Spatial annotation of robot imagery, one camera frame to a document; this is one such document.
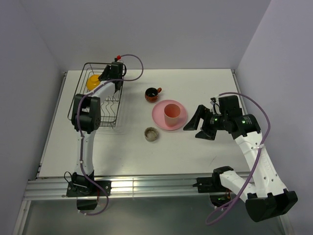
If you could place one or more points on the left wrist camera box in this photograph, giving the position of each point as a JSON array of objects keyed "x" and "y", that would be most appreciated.
[{"x": 118, "y": 58}]

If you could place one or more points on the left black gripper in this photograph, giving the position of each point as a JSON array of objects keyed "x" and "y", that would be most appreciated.
[{"x": 106, "y": 71}]

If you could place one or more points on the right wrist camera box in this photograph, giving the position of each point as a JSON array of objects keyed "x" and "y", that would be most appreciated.
[{"x": 214, "y": 103}]

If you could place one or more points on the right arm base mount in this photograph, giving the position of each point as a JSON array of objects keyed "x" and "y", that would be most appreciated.
[{"x": 205, "y": 185}]

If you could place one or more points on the pink plastic cup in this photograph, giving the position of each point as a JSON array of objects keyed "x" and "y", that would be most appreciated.
[{"x": 171, "y": 114}]

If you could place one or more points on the yellow ribbed bowl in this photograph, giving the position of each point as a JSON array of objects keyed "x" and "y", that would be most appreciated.
[{"x": 92, "y": 82}]

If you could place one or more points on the small grey speckled bowl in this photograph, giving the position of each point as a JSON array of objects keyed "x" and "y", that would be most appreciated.
[{"x": 151, "y": 134}]

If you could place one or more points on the dark brown ceramic mug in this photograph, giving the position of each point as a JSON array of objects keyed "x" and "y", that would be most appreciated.
[{"x": 151, "y": 94}]

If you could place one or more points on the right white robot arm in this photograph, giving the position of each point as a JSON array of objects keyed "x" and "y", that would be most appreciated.
[{"x": 263, "y": 192}]

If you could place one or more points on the pink round plate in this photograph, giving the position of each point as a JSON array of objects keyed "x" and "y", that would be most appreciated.
[{"x": 158, "y": 115}]

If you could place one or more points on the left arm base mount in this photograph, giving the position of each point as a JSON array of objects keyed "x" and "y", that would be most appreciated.
[{"x": 86, "y": 192}]

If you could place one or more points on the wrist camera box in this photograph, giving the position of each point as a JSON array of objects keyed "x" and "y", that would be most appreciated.
[
  {"x": 214, "y": 103},
  {"x": 118, "y": 58}
]

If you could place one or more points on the black wire dish rack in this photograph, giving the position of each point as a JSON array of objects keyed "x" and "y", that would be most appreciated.
[{"x": 99, "y": 107}]

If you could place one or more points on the aluminium frame rail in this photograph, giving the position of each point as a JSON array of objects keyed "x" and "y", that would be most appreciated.
[{"x": 121, "y": 187}]

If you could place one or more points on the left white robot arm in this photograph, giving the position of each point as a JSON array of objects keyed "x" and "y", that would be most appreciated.
[{"x": 85, "y": 139}]

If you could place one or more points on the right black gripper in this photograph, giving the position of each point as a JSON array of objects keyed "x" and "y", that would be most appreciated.
[{"x": 201, "y": 112}]

